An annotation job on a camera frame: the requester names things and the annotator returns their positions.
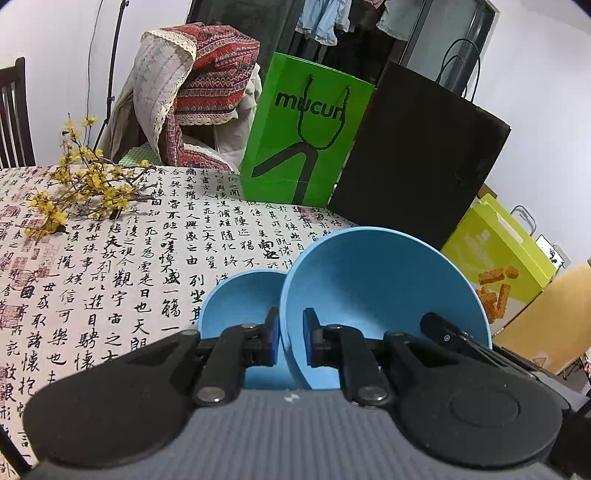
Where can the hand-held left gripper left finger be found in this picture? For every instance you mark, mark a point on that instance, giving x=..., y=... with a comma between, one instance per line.
x=276, y=339

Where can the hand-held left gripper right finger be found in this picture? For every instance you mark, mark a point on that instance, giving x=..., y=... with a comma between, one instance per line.
x=308, y=339

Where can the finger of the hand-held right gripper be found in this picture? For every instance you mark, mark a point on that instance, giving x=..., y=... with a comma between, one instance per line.
x=443, y=330

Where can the blue bowl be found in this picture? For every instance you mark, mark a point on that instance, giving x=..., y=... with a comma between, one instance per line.
x=240, y=300
x=383, y=286

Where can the green snack box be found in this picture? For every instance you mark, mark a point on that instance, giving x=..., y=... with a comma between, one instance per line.
x=480, y=244

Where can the brown cardboard box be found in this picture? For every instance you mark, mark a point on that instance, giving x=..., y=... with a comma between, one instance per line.
x=488, y=191

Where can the black paper bag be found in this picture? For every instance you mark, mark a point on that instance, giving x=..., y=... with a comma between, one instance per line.
x=415, y=161

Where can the calligraphy print tablecloth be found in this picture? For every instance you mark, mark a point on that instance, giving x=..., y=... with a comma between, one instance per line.
x=115, y=277

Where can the green paper bag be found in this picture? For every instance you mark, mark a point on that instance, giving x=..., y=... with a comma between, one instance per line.
x=277, y=138

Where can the green checked cushion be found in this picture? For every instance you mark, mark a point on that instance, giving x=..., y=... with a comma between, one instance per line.
x=138, y=154

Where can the yellow flower branch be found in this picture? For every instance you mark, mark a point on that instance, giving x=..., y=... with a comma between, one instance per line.
x=92, y=180

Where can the red patterned blanket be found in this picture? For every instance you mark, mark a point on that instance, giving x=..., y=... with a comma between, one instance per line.
x=212, y=83

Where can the beige coat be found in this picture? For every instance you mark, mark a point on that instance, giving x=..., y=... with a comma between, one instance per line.
x=122, y=124

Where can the black framed glass door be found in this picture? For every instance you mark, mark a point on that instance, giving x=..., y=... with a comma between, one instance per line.
x=277, y=27

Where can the hanging white garment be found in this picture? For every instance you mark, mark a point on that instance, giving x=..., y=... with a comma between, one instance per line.
x=401, y=18

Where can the hanging blue shirt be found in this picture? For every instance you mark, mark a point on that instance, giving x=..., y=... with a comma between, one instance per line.
x=323, y=23

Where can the hanging pink garment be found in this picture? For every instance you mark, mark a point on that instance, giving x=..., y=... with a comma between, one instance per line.
x=376, y=3

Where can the dark wooden chair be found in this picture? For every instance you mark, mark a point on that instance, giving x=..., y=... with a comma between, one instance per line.
x=11, y=120

